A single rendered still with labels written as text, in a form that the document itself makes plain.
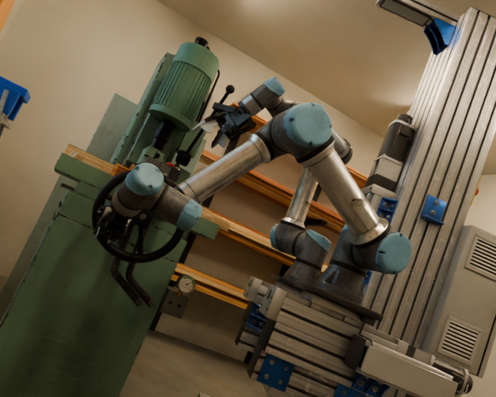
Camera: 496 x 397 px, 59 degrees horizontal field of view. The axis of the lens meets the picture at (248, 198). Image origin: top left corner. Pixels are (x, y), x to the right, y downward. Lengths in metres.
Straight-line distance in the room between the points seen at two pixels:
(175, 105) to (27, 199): 2.49
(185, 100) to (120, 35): 2.60
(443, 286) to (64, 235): 1.29
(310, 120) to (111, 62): 3.20
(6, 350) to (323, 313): 0.98
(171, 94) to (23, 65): 2.57
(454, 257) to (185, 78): 1.17
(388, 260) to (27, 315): 1.11
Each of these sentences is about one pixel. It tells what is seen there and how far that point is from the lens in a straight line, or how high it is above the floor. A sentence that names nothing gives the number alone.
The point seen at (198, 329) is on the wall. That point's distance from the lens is 4.27.
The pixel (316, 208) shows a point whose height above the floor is 1.55.
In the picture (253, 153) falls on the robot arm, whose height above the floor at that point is 1.08.
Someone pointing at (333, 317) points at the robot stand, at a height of 0.76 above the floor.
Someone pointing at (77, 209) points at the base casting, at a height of 0.75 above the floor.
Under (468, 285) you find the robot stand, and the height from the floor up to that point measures 1.03.
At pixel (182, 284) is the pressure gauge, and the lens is 1.57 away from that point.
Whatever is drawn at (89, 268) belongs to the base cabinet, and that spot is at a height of 0.59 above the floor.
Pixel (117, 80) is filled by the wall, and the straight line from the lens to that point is 4.15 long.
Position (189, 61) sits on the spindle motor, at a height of 1.43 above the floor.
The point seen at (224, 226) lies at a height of 0.92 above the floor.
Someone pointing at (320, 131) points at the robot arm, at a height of 1.17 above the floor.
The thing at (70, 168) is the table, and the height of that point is 0.86.
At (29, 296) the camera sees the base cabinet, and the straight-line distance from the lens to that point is 1.59.
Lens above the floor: 0.77
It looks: 9 degrees up
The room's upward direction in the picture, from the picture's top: 23 degrees clockwise
